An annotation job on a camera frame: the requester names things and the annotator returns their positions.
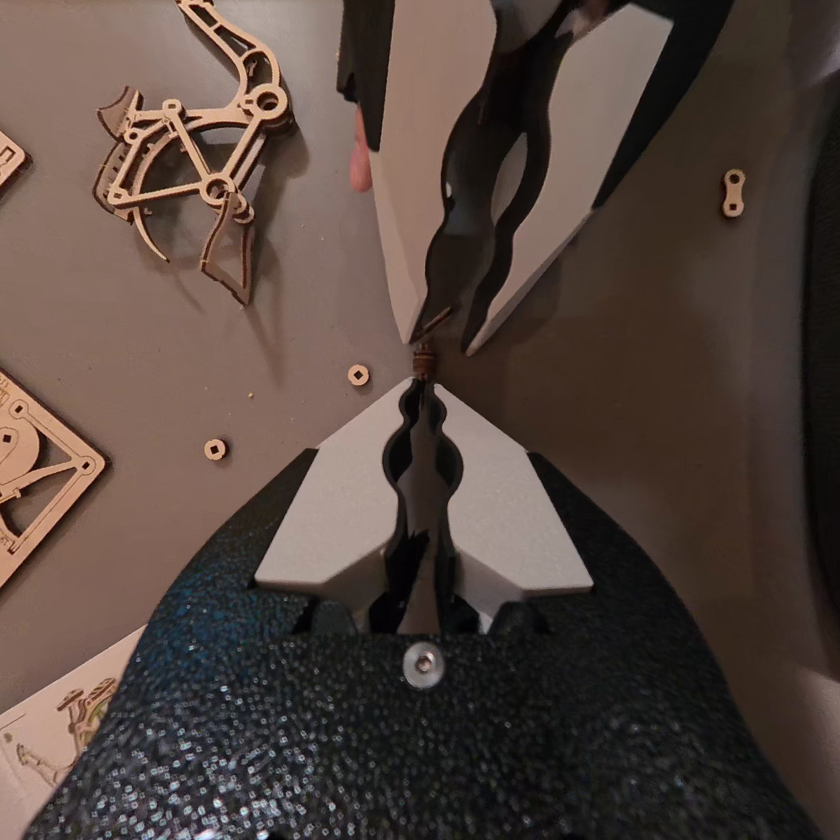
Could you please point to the small wooden link piece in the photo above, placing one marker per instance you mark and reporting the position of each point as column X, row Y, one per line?
column 733, row 193

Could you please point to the dark rounded object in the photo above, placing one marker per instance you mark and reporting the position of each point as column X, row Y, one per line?
column 823, row 394

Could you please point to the small wooden square-hole washer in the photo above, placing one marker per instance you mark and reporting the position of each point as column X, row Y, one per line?
column 208, row 449
column 350, row 375

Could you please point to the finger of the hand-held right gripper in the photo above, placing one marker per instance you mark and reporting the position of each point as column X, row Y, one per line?
column 590, row 118
column 420, row 131

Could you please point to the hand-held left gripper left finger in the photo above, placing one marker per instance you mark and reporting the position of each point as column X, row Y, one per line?
column 341, row 512

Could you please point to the small wooden axle spool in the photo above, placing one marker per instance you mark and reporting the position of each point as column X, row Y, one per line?
column 424, row 362

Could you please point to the partly assembled wooden model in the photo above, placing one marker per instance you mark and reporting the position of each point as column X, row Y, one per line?
column 194, row 148

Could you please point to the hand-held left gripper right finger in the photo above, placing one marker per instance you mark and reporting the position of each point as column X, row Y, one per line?
column 512, row 512

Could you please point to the small wooden part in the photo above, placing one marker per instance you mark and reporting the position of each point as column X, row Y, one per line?
column 438, row 318

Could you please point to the person's right hand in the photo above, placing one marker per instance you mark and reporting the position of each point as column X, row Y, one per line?
column 362, row 157

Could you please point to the large wooden parts sheet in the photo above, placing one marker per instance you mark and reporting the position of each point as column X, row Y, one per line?
column 72, row 469

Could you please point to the printed instruction booklet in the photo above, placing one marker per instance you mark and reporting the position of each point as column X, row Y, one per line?
column 39, row 741

